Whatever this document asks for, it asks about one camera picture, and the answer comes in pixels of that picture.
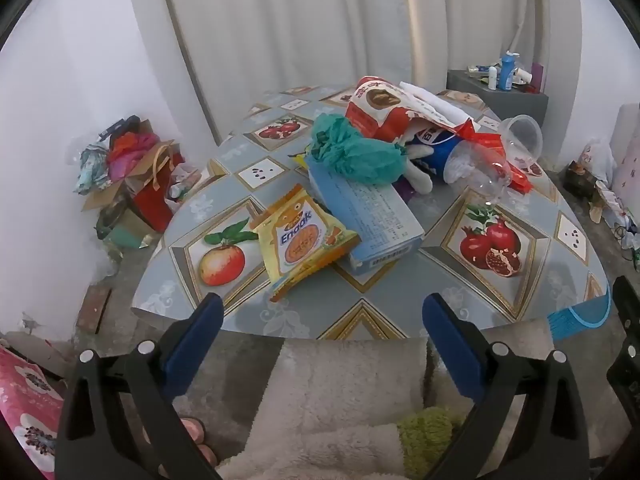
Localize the person's bare foot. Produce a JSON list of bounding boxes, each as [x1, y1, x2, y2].
[[142, 415, 221, 466]]

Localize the blue white paper cup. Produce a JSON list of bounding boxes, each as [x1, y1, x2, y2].
[[407, 127, 473, 181]]

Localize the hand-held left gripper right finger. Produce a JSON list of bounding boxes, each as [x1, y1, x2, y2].
[[421, 292, 593, 480]]

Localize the clear plastic cup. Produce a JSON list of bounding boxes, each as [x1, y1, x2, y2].
[[442, 140, 513, 206], [497, 115, 544, 161]]

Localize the yellow snack packet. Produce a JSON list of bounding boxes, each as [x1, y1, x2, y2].
[[250, 183, 362, 303]]

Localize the blue plastic bucket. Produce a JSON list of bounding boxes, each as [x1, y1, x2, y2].
[[547, 280, 613, 338]]

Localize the pink floral blanket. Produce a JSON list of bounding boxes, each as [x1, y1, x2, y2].
[[0, 342, 66, 480]]

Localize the grey cabinet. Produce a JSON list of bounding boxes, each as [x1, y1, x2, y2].
[[446, 69, 550, 123]]

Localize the pink patterned board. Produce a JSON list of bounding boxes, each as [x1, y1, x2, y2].
[[610, 102, 640, 196]]

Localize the red white snack bag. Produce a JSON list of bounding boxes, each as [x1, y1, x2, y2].
[[345, 76, 476, 141]]

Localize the fruit print tablecloth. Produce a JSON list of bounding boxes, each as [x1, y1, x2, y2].
[[131, 82, 608, 341]]

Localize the white plastic bag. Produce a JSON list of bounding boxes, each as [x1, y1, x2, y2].
[[580, 137, 618, 186]]

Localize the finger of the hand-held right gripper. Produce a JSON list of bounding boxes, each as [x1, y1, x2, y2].
[[606, 275, 640, 411]]

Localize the red brick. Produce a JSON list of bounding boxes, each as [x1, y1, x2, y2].
[[75, 285, 112, 335]]

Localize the green fluffy cloth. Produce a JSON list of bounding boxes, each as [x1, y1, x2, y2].
[[397, 407, 466, 478]]

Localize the red gift bag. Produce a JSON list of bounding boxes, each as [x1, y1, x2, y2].
[[127, 142, 186, 233]]

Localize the white tissue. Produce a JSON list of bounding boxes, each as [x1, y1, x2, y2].
[[400, 127, 436, 196]]

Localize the teal plastic bag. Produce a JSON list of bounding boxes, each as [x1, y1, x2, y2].
[[307, 112, 407, 184]]

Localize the white curtain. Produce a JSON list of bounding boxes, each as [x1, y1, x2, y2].
[[122, 0, 581, 146]]

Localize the blue bottle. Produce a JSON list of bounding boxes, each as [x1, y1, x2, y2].
[[497, 51, 518, 92]]

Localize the dark printed box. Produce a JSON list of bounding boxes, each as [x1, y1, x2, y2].
[[565, 160, 608, 206]]

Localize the teal box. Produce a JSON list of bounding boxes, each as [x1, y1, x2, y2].
[[97, 207, 156, 251]]

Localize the white fluffy cushion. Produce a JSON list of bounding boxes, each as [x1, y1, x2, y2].
[[215, 332, 556, 480]]

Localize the tangled cables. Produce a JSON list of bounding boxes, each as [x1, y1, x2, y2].
[[612, 220, 640, 271]]

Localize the brown cardboard box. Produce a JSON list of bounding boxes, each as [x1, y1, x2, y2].
[[82, 120, 173, 211]]

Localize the light blue cardboard box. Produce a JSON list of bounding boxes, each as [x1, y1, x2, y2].
[[305, 152, 426, 276]]

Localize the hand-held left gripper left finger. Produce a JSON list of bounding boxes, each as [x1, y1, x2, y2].
[[54, 292, 226, 480]]

